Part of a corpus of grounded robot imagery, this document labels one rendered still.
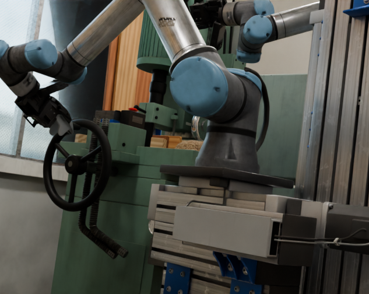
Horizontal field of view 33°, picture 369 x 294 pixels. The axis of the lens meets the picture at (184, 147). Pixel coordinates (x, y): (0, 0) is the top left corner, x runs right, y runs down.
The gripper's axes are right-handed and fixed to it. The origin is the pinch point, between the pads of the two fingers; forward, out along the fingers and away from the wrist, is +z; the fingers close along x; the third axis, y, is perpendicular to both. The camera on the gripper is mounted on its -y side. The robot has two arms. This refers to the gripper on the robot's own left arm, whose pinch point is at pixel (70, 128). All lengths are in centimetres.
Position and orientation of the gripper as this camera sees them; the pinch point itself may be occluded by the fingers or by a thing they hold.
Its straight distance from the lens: 190.2
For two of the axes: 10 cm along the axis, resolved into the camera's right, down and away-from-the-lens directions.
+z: 4.4, 6.3, 6.4
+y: -4.0, 7.7, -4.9
